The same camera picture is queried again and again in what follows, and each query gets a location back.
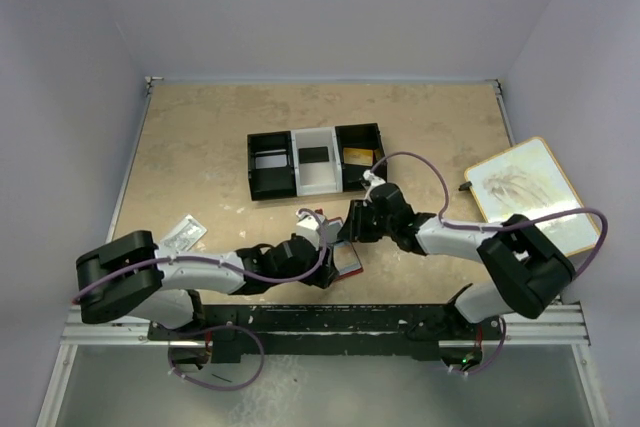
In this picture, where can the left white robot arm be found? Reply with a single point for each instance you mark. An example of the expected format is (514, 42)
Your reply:
(133, 276)

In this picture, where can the black white three-compartment tray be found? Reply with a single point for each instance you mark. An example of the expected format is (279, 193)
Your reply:
(299, 180)

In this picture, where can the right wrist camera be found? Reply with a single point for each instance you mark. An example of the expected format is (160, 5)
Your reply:
(370, 181)

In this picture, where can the black card in tray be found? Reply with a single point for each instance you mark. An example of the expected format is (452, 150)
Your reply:
(310, 155)

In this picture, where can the white card in tray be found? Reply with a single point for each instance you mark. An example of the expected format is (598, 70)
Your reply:
(271, 161)

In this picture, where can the black whiteboard eraser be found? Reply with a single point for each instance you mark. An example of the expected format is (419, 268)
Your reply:
(466, 186)

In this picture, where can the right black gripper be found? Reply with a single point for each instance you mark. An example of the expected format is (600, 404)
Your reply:
(349, 231)

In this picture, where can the red leather card holder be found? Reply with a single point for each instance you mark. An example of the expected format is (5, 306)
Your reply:
(344, 255)

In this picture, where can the gold card in tray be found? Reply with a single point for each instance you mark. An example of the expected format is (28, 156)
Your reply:
(358, 156)

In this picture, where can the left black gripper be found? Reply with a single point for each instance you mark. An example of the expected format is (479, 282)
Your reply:
(324, 273)

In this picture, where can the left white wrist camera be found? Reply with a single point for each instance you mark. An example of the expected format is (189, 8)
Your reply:
(308, 226)

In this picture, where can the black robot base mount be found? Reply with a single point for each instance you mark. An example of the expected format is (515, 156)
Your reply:
(226, 333)

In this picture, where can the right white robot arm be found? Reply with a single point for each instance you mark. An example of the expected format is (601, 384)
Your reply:
(527, 271)

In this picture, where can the small printed plastic packet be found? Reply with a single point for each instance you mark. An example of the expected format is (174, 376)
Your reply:
(184, 235)

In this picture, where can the wooden framed whiteboard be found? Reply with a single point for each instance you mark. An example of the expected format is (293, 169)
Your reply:
(526, 179)

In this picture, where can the aluminium frame rail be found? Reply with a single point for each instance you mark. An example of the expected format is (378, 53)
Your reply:
(113, 374)

